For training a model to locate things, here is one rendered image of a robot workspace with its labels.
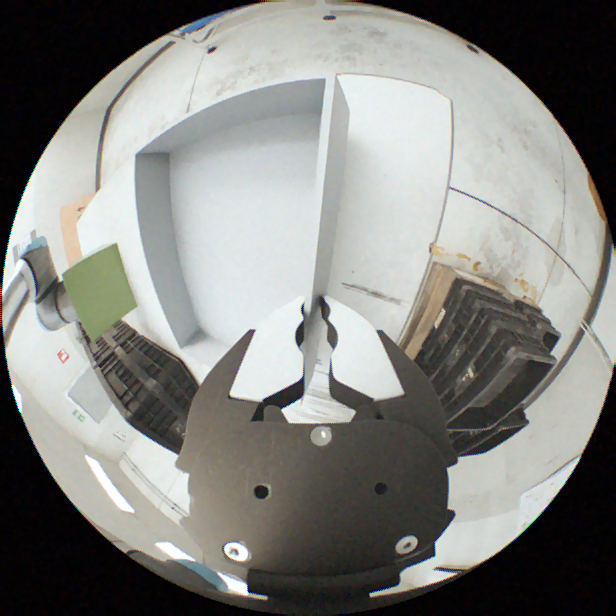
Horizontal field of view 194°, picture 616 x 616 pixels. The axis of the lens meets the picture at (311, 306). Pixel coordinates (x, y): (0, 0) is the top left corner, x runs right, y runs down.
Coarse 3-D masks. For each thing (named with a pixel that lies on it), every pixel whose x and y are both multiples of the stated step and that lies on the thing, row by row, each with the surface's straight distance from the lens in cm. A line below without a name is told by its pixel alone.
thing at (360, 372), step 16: (336, 304) 11; (336, 320) 10; (352, 320) 10; (336, 336) 9; (352, 336) 9; (368, 336) 9; (336, 352) 8; (352, 352) 8; (368, 352) 8; (384, 352) 8; (336, 368) 7; (352, 368) 7; (368, 368) 8; (384, 368) 8; (336, 384) 7; (352, 384) 7; (368, 384) 7; (384, 384) 7; (400, 384) 8; (336, 400) 8; (352, 400) 8; (368, 400) 7; (352, 416) 10
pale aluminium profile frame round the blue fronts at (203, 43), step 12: (276, 0) 150; (288, 0) 149; (324, 0) 152; (240, 12) 159; (288, 12) 156; (300, 12) 156; (324, 12) 155; (384, 12) 152; (396, 12) 151; (216, 24) 166; (240, 24) 170; (252, 24) 166; (432, 24) 155; (168, 36) 174; (180, 36) 178; (192, 36) 176; (204, 36) 195; (216, 36) 176; (204, 48) 186; (468, 48) 167
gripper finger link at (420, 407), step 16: (384, 336) 9; (400, 352) 9; (400, 368) 8; (416, 368) 8; (416, 384) 8; (384, 400) 7; (400, 400) 7; (416, 400) 7; (432, 400) 8; (384, 416) 7; (400, 416) 7; (416, 416) 7; (432, 416) 7; (432, 432) 7; (448, 448) 7; (448, 464) 7
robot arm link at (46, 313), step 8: (56, 280) 66; (48, 288) 64; (40, 296) 64; (48, 296) 64; (40, 304) 65; (48, 304) 64; (40, 312) 68; (48, 312) 65; (56, 312) 63; (40, 320) 70; (48, 320) 67; (56, 320) 65; (48, 328) 70; (56, 328) 69
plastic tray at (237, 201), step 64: (192, 128) 19; (256, 128) 17; (320, 128) 15; (192, 192) 22; (256, 192) 16; (320, 192) 9; (192, 256) 24; (256, 256) 17; (320, 256) 10; (192, 320) 30; (256, 320) 21; (320, 320) 16
